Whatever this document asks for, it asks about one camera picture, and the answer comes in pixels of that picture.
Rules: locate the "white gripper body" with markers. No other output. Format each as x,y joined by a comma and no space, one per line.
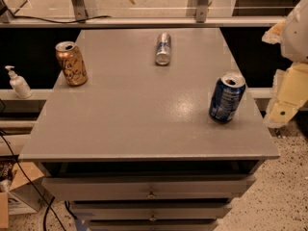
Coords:
296,38

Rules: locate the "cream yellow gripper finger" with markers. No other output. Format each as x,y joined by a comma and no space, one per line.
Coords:
289,93

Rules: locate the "orange soda can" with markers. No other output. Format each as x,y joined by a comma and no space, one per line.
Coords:
71,62

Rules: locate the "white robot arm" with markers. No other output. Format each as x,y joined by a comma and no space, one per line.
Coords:
290,86

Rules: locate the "dark blue soda can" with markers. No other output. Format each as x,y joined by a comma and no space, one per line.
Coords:
227,96

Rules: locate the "silver blue can lying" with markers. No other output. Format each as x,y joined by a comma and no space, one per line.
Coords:
163,49

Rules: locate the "grey drawer cabinet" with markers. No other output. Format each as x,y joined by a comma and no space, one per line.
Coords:
135,127

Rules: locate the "top drawer knob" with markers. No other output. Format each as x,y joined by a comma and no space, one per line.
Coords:
151,195

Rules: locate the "drawer knob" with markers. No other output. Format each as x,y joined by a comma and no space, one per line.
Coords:
151,195
152,218

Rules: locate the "white pump bottle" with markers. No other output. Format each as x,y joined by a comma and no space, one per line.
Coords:
18,83

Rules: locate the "cardboard box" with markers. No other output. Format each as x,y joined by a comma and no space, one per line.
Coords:
20,191

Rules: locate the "grey metal frame rail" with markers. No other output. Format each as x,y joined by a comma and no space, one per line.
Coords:
115,22

